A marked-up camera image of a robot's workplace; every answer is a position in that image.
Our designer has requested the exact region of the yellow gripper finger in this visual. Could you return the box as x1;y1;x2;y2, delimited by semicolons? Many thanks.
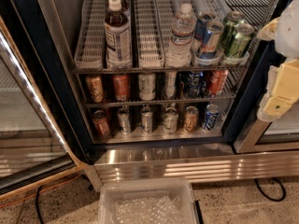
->
257;59;299;122
257;18;278;41

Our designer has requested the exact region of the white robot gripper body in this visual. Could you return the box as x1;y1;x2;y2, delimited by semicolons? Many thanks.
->
275;0;299;58

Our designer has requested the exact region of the red bull can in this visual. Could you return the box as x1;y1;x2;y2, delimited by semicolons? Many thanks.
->
199;21;224;59
194;11;216;42

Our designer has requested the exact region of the front green soda can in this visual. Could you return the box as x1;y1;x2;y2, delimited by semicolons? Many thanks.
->
224;23;254;59

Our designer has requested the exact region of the green soda can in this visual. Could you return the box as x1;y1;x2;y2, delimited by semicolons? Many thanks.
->
220;10;245;49
224;23;254;59

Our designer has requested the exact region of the rear green soda can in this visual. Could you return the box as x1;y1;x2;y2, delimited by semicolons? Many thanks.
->
220;10;245;49

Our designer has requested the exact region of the closed right fridge door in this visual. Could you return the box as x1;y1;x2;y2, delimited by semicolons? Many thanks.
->
234;92;299;153

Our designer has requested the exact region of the red can middle shelf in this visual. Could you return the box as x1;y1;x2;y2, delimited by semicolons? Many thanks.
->
206;70;228;96

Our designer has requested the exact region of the red can shelf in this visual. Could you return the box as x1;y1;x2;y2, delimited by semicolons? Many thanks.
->
93;110;110;136
206;70;228;96

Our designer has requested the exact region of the blue can bottom shelf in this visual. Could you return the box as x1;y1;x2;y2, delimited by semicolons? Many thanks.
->
202;104;220;130

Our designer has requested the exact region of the blue can shelf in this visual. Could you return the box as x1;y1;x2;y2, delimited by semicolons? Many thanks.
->
202;104;220;130
182;71;203;98

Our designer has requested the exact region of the blue can middle shelf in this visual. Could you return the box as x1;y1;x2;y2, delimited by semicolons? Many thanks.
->
182;71;203;98

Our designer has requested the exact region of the tan can bottom shelf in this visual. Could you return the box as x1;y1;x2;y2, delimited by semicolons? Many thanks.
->
183;106;199;133

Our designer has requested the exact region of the tan can shelf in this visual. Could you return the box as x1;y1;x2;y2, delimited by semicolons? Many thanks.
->
183;106;199;133
85;76;104;103

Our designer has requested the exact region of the slim white can middle shelf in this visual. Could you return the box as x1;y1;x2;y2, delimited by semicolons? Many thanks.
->
165;72;177;98

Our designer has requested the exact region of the stainless steel fridge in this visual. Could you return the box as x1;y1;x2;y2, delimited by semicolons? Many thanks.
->
1;0;298;185

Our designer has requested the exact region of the white can bottom shelf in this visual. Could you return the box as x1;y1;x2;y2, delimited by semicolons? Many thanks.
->
163;107;178;134

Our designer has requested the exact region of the silver can bottom shelf centre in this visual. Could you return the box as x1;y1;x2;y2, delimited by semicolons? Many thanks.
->
141;106;153;134

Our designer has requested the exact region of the silver can shelf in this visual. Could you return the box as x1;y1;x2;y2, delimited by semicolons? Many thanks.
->
117;107;132;135
141;106;153;134

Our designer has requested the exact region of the orange can middle shelf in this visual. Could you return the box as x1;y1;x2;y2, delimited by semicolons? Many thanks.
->
112;74;130;101

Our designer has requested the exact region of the silver can bottom shelf left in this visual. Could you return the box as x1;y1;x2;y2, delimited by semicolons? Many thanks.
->
117;107;132;135

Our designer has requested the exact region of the tan can middle shelf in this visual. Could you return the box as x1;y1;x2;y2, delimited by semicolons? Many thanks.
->
85;76;104;103

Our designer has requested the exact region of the red can bottom shelf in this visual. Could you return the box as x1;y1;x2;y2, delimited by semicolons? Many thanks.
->
93;110;110;136

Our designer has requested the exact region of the open glass fridge door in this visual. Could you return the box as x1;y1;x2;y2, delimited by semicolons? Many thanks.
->
0;17;87;200

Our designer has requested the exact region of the clear water bottle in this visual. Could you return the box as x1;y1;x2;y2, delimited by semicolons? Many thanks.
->
165;4;196;67

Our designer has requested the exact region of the front dark tea bottle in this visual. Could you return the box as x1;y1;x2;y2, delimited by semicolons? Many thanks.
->
105;0;132;68

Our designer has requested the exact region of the bubble wrap sheet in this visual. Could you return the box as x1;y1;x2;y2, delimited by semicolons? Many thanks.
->
111;196;185;224

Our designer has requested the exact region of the clear plastic bin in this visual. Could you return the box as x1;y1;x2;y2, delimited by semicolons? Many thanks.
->
98;177;200;224

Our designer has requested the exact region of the middle wire shelf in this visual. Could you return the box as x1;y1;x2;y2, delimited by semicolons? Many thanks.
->
85;66;246;108

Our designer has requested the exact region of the wire shelf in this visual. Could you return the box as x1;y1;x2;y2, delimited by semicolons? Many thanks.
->
85;66;246;108
74;0;273;72

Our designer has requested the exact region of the black power cable right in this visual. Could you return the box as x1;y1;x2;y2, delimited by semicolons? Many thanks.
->
253;177;287;203

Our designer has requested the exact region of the top wire shelf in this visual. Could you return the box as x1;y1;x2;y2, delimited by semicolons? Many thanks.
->
74;0;273;72

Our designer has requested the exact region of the black cable left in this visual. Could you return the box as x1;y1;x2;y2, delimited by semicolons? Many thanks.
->
35;185;45;224

